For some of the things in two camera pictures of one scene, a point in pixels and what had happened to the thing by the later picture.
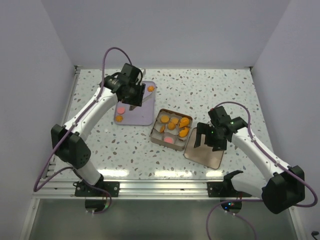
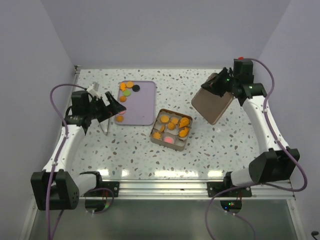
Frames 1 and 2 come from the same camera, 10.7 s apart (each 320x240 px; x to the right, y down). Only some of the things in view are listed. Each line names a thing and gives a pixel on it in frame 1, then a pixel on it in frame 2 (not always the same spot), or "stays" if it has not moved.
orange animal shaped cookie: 185,130 stays
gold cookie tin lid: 203,154 → 211,104
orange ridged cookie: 183,133 stays
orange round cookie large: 184,122 stays
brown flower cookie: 150,88 → 156,135
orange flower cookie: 175,120 stays
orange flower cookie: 162,129 stays
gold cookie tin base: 171,129 stays
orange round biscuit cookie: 164,118 stays
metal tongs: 131,107 → 105,132
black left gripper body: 135,95 → 98,109
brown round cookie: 171,126 stays
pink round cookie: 169,139 stays
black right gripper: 203,128 → 213,85
